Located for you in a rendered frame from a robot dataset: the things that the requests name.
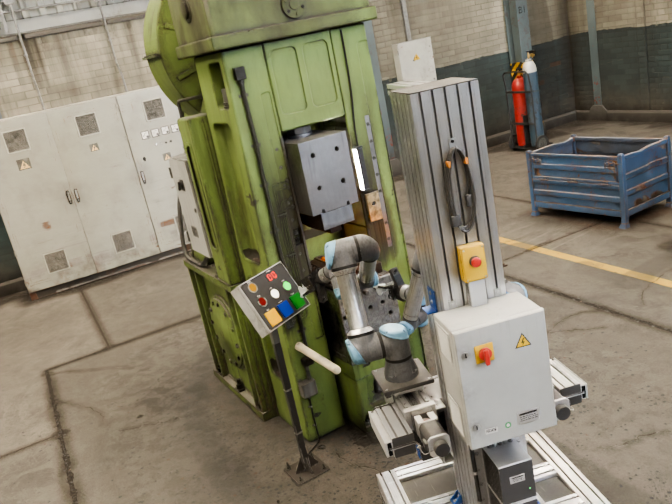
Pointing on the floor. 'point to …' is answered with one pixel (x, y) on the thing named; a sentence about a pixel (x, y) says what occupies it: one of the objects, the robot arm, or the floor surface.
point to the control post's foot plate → (306, 470)
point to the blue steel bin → (601, 175)
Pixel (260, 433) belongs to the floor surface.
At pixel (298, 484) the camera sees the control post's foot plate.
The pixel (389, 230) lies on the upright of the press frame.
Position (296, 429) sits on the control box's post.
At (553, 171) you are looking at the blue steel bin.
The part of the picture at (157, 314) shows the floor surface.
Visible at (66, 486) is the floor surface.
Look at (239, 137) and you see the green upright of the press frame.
